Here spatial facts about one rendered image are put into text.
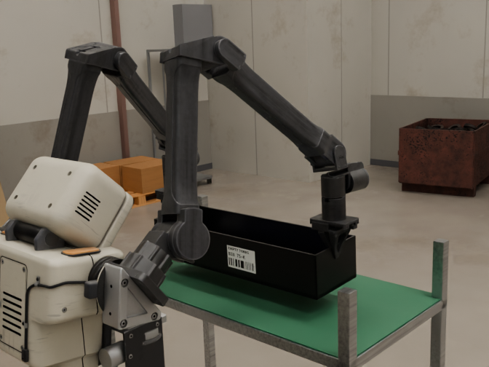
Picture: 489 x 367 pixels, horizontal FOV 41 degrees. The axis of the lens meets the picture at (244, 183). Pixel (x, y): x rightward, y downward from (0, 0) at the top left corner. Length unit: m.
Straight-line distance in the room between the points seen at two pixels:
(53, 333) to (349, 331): 0.59
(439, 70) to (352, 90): 1.04
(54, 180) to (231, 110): 6.91
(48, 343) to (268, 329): 0.51
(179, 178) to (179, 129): 0.09
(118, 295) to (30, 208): 0.27
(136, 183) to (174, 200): 5.55
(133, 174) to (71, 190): 5.54
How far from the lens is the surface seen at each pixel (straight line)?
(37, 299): 1.26
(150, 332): 1.39
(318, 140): 1.47
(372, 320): 1.59
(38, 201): 1.30
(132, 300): 1.19
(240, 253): 1.67
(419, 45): 8.09
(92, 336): 1.37
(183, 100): 1.26
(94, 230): 1.28
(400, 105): 8.23
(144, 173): 6.71
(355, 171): 1.57
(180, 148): 1.25
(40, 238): 1.27
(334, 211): 1.52
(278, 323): 1.57
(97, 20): 7.38
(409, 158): 6.92
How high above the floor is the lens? 1.60
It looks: 12 degrees down
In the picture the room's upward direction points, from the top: 2 degrees counter-clockwise
